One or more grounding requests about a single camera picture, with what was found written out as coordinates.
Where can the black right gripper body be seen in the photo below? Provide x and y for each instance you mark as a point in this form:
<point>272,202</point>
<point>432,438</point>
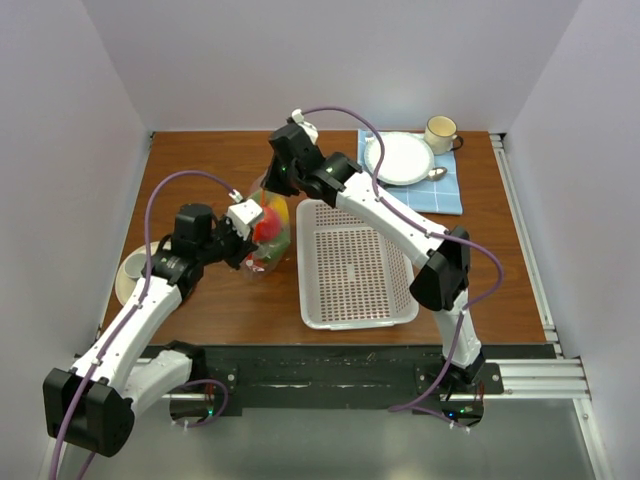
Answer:
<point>280,179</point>

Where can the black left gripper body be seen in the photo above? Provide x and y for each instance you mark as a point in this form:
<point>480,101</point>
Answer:
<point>228,245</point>

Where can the clear orange zip top bag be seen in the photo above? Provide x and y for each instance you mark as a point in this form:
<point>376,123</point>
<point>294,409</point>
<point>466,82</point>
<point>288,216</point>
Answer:
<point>253,267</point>

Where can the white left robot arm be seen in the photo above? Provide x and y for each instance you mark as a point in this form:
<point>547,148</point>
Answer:
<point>95,403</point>

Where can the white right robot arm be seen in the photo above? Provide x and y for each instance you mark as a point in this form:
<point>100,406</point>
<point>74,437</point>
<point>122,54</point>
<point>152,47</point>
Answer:
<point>442,256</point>

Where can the fake red apple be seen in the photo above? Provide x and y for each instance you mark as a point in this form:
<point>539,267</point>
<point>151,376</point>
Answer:
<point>269,227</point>

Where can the fake green pepper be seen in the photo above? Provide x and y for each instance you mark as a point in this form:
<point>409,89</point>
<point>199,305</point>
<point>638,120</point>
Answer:
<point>272,250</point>

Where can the fake yellow lemon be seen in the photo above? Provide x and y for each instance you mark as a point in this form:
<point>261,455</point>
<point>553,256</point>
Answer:
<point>279,206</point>

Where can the small grey cup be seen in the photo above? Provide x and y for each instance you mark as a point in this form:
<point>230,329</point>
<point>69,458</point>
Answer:
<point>134,265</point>

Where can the blue beige round plate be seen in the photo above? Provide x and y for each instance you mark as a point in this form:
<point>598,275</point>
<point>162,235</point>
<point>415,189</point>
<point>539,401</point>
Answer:
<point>124,286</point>

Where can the white round plate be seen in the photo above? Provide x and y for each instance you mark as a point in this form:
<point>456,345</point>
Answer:
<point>407,158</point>

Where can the white perforated plastic basket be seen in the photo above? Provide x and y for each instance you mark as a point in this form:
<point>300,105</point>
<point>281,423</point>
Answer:
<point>350,277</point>

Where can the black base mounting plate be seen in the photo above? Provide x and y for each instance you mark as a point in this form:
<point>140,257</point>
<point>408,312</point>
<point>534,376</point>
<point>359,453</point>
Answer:
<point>348,377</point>

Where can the metal spoon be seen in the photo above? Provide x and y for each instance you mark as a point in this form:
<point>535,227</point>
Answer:
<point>436,174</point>

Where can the cream enamel mug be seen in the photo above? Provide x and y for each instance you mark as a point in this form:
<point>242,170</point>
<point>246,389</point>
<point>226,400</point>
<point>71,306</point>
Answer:
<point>441,135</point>

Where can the blue checked cloth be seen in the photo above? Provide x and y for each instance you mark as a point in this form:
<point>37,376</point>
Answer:
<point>441,197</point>

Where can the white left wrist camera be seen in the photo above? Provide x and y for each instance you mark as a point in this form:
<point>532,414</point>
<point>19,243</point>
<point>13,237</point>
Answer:
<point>244,216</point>

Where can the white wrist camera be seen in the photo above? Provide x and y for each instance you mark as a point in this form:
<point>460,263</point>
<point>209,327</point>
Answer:
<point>244,216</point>
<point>297,117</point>

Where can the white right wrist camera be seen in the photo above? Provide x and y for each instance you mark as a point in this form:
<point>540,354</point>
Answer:
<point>297,117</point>

